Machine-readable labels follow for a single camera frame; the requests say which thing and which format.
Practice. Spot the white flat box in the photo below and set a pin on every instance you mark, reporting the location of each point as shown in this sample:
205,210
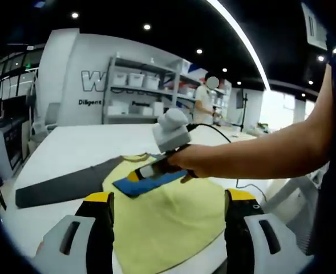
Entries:
118,108

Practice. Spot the dark workbench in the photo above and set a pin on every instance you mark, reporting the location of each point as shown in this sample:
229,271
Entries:
15,145

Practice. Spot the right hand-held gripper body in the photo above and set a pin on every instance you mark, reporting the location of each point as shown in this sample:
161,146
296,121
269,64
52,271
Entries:
170,134

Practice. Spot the white upright box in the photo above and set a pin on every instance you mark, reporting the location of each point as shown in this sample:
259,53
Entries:
158,109

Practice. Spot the ceiling air vent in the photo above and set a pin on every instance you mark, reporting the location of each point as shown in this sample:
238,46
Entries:
314,25

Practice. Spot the person's right hand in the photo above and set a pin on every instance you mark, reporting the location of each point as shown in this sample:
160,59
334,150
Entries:
193,160

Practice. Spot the black stand with screen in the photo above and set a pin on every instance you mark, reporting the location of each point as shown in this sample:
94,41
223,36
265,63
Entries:
244,114

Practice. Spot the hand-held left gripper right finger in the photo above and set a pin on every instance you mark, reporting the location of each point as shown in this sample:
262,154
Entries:
239,228

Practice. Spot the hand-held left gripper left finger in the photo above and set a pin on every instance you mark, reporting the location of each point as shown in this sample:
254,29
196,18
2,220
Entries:
99,228

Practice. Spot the curved ceiling light strip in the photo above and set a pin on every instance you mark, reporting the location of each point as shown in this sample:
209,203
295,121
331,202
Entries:
242,31

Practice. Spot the yellow blue grey garment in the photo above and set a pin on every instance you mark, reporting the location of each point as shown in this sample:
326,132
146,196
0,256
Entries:
162,222

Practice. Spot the white storage bin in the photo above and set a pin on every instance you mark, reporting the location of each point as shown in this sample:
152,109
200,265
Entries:
119,80
152,82
135,80

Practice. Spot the white office chair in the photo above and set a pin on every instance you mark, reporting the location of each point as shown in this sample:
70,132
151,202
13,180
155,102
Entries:
52,114

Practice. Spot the grey metal shelf rack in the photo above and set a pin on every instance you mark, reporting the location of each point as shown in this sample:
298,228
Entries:
139,90

